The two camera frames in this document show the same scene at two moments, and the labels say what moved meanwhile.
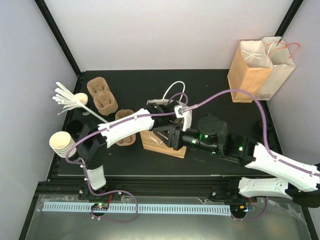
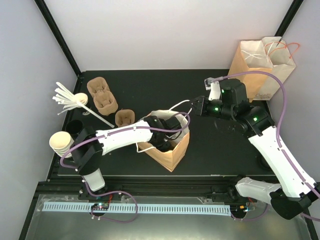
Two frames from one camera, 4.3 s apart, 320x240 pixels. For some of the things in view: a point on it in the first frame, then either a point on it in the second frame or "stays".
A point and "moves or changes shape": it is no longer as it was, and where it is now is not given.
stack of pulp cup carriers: (105, 101) stays
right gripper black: (175, 136) to (202, 111)
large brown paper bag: (250, 70) stays
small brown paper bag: (149, 141) moves or changes shape
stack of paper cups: (61, 142) stays
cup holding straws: (81, 97) stays
